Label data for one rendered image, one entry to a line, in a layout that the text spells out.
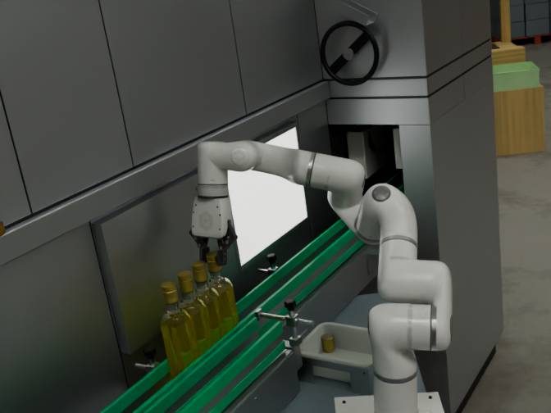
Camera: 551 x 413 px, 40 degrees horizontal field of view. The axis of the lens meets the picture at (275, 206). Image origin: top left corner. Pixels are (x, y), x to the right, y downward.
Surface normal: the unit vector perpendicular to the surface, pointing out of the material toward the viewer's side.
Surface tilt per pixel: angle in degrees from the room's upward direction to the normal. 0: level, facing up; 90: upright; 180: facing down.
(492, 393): 0
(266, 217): 90
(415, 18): 90
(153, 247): 90
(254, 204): 90
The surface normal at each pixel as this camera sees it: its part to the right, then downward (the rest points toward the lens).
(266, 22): 0.85, 0.06
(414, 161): -0.52, 0.35
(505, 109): -0.07, 0.34
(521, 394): -0.14, -0.94
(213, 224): -0.51, 0.09
